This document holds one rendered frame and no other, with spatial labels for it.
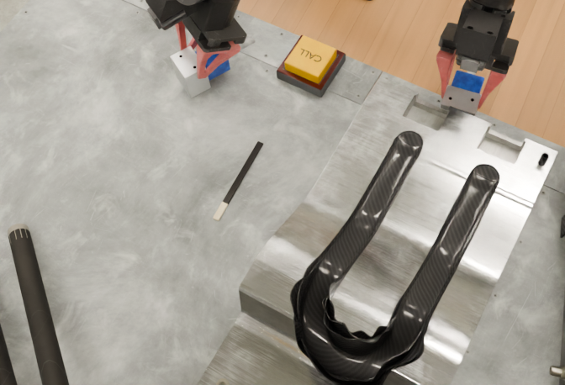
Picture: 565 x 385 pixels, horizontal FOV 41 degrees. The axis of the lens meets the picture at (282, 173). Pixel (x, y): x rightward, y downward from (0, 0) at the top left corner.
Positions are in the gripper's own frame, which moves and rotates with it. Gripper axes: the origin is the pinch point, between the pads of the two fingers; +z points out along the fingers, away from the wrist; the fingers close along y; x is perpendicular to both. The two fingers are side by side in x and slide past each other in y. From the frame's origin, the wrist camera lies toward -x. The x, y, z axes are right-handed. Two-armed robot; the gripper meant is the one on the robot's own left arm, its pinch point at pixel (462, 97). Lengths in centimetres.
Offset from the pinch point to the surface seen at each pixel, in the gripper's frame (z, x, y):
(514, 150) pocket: 2.0, -7.0, 9.0
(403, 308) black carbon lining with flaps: 11.1, -34.5, 1.8
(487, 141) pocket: 2.0, -7.0, 5.2
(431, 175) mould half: 4.3, -15.9, -0.2
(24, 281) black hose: 23, -41, -45
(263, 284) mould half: 11.6, -38.2, -14.1
